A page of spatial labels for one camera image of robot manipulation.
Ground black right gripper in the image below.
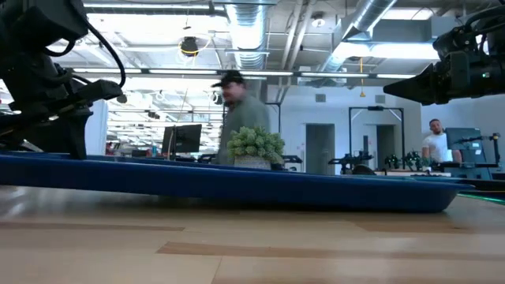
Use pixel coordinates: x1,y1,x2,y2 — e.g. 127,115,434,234
383,38,505,107

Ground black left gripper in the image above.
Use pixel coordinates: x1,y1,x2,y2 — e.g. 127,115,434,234
0,50,124,161

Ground blue plastic tray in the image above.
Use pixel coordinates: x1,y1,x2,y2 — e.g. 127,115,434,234
0,151,477,215

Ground white round column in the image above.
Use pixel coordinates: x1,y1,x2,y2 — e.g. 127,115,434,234
84,98,110,157

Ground person in white shirt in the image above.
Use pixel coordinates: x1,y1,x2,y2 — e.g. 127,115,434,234
421,118,463,165

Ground grey door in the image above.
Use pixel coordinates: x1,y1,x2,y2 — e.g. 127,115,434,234
376,125,396,170
305,123,336,175

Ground black boom stand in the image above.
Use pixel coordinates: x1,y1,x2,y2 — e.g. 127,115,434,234
453,133,503,166

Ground black background robot arms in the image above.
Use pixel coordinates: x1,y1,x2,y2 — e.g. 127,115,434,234
383,149,424,171

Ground black computer monitor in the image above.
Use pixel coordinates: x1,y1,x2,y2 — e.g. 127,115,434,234
161,123,204,161

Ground person with cap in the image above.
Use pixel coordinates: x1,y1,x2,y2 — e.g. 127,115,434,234
210,69,273,166

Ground green artificial plant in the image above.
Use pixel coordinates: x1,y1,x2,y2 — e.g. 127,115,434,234
226,125,286,165

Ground grey patterned plant pot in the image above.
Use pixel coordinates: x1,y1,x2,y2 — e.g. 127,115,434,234
234,155,273,171

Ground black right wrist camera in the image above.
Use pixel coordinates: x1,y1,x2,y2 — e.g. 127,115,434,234
432,26,481,57

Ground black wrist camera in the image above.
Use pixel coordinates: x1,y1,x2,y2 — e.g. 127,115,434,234
0,0,90,54
432,26,481,57

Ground black metal frame rig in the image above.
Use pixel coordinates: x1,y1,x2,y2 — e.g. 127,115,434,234
265,102,282,135
348,105,406,171

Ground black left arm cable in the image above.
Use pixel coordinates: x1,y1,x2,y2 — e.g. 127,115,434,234
43,17,127,90

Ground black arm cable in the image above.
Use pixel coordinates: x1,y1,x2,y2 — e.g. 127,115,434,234
43,17,127,90
464,4,505,37

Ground yellow hanging cord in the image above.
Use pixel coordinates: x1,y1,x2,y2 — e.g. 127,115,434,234
357,57,367,99

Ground silver slanted ceiling duct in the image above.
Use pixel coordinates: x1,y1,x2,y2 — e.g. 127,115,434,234
318,0,398,73

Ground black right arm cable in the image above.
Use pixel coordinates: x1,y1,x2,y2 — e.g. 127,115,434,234
464,4,505,37

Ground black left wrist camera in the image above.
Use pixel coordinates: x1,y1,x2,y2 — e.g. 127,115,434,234
0,0,90,54

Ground black ceiling device yellow cable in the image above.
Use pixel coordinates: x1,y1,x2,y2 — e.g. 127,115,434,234
179,35,200,58

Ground silver corrugated ceiling duct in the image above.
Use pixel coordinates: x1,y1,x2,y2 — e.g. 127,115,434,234
223,0,274,71

